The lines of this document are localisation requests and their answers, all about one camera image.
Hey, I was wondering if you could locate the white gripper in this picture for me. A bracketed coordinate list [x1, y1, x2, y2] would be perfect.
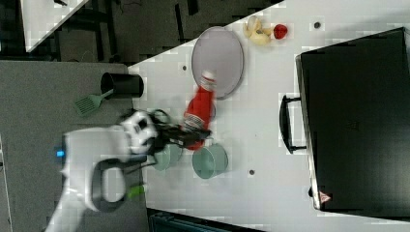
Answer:
[120, 109, 212, 155]

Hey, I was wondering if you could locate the red ketchup bottle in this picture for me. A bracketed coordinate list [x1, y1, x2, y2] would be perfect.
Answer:
[182, 70, 216, 151]

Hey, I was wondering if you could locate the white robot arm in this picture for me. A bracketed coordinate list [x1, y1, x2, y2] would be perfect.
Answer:
[44, 109, 211, 232]

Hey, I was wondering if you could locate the grey oval plate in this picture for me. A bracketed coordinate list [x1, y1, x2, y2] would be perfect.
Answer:
[191, 26, 245, 100]

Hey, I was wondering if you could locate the green perforated colander basket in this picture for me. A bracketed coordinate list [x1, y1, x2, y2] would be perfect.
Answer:
[154, 144, 183, 171]

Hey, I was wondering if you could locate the green metal mug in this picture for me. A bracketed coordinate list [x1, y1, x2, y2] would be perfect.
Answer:
[191, 139, 228, 180]

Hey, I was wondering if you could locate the black cylindrical utensil holder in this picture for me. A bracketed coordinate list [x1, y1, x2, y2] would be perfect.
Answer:
[101, 72, 144, 99]

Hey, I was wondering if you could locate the green slotted spatula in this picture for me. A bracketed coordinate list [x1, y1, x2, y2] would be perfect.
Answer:
[74, 89, 114, 117]

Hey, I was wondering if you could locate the yellow banana toy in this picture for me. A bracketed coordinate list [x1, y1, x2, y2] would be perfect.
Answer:
[243, 16, 274, 46]

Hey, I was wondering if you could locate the red apple toy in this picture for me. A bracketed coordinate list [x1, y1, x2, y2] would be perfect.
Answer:
[274, 24, 288, 40]

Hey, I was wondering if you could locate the black toaster oven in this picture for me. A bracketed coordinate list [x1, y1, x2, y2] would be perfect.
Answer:
[279, 27, 410, 221]

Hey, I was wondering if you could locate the bright green utensil handle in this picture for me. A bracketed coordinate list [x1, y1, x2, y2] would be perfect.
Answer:
[127, 185, 146, 199]

